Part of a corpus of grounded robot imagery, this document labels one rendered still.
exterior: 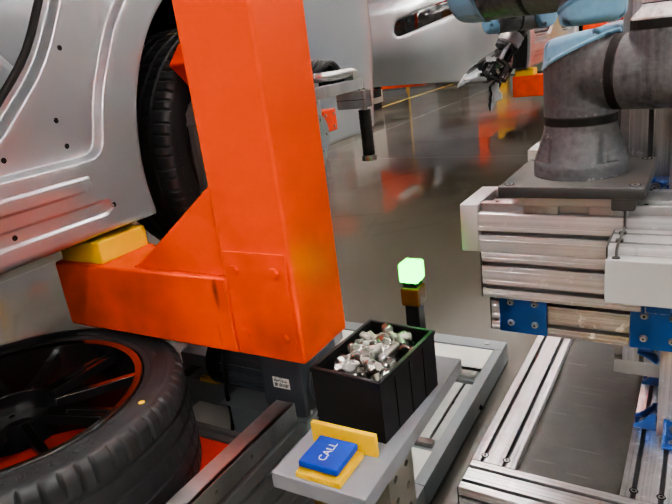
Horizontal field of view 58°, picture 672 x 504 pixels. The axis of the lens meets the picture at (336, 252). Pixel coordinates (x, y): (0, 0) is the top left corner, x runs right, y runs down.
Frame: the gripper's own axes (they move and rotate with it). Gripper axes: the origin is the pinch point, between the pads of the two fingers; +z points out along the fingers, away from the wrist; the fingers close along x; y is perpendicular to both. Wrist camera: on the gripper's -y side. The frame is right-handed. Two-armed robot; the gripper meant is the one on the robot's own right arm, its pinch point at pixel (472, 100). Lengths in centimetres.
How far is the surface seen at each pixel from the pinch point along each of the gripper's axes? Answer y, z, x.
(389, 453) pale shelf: 108, 78, -39
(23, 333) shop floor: -105, 178, -89
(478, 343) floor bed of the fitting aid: 23, 70, 35
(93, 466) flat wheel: 94, 103, -77
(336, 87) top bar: 25, 23, -51
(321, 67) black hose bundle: 15, 20, -54
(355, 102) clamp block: 19, 23, -42
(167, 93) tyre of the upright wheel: 27, 46, -88
